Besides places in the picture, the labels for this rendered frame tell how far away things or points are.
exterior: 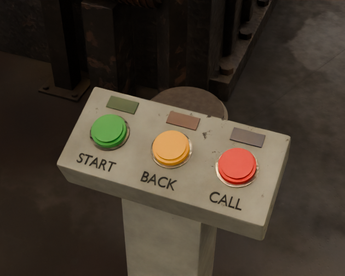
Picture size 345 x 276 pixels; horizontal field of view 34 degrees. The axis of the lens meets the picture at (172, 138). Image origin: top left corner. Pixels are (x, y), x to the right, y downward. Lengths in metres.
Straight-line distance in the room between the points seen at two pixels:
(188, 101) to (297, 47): 1.13
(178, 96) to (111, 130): 0.21
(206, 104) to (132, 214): 0.22
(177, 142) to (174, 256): 0.16
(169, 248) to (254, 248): 0.61
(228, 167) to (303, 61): 1.28
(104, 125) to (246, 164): 0.16
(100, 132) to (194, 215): 0.14
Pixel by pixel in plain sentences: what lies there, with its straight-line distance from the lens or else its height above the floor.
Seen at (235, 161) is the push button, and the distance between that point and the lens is 0.59.
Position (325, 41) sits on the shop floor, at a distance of 1.95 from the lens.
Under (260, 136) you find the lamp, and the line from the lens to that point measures 0.61.
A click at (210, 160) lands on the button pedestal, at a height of 0.60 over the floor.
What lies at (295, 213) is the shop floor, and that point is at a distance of 1.36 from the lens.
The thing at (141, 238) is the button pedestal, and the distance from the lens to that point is 0.69.
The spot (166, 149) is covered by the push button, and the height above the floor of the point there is 0.61.
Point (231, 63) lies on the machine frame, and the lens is 1.67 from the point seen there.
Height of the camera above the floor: 1.03
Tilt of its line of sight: 43 degrees down
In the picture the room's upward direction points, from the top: 1 degrees clockwise
